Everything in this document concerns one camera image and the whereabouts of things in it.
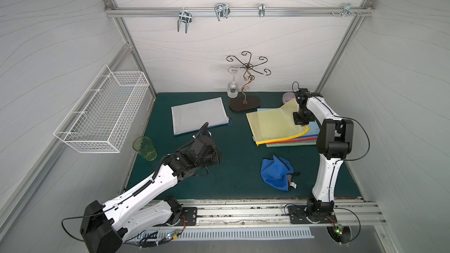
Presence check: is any blue microfibre cloth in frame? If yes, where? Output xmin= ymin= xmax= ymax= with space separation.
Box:
xmin=260 ymin=155 xmax=301 ymax=192

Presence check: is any wine glass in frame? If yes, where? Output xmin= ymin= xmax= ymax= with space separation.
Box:
xmin=227 ymin=66 xmax=239 ymax=98

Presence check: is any metal scroll glass rack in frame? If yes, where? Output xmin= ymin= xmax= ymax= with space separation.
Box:
xmin=226 ymin=50 xmax=272 ymax=112

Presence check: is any white wire basket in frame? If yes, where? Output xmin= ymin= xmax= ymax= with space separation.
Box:
xmin=53 ymin=65 xmax=150 ymax=153

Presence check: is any aluminium cross rail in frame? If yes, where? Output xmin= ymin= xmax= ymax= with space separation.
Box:
xmin=105 ymin=6 xmax=376 ymax=18

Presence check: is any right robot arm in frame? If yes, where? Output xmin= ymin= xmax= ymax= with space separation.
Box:
xmin=293 ymin=89 xmax=358 ymax=224

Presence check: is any light blue document bag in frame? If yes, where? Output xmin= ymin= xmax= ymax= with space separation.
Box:
xmin=301 ymin=121 xmax=320 ymax=138

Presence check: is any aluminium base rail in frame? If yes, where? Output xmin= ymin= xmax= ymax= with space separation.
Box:
xmin=97 ymin=199 xmax=387 ymax=231

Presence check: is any white vent strip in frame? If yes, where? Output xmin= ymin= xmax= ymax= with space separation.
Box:
xmin=136 ymin=227 xmax=315 ymax=242

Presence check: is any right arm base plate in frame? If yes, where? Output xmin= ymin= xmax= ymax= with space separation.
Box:
xmin=284 ymin=204 xmax=338 ymax=225

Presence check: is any pink ceramic bowl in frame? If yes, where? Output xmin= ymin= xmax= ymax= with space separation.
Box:
xmin=282 ymin=92 xmax=295 ymax=104

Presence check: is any green plastic cup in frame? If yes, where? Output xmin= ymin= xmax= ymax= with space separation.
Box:
xmin=132 ymin=136 xmax=157 ymax=161

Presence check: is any metal hook clip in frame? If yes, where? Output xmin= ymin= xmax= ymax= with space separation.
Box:
xmin=330 ymin=4 xmax=362 ymax=18
xmin=177 ymin=10 xmax=192 ymax=33
xmin=259 ymin=3 xmax=266 ymax=18
xmin=214 ymin=3 xmax=230 ymax=21

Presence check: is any pink mesh document bag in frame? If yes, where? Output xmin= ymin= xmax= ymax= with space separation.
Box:
xmin=268 ymin=134 xmax=318 ymax=144

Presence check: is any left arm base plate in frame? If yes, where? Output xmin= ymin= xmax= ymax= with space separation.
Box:
xmin=166 ymin=207 xmax=198 ymax=227

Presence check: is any yellow mesh document bag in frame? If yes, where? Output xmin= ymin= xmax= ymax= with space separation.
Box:
xmin=246 ymin=99 xmax=309 ymax=146

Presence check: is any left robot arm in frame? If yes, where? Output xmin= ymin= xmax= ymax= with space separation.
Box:
xmin=78 ymin=123 xmax=221 ymax=253

